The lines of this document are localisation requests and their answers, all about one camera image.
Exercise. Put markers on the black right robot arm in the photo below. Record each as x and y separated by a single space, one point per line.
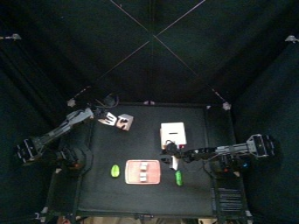
234 149

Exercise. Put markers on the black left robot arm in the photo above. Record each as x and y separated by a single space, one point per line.
58 131

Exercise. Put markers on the green toy starfruit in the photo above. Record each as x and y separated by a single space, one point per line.
115 171

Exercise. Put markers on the small white toy piece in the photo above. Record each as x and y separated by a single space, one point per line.
174 164

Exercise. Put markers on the white toy block with marks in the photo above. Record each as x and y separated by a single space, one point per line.
110 119

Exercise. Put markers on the white cube with pinkish face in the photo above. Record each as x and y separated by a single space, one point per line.
126 122

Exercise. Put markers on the pink square tray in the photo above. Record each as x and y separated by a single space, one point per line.
153 172

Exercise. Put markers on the green toy cucumber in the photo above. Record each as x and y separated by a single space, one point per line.
179 178

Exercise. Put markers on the white box with slot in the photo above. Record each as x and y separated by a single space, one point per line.
173 132

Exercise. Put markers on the grey toy piece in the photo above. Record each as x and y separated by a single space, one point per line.
143 176
145 166

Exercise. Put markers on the small silver table clamp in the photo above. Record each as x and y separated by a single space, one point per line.
149 102

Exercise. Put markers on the black plate with white print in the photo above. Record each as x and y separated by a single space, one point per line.
230 199

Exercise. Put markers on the silver frame bracket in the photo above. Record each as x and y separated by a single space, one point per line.
226 106
71 102
14 37
292 38

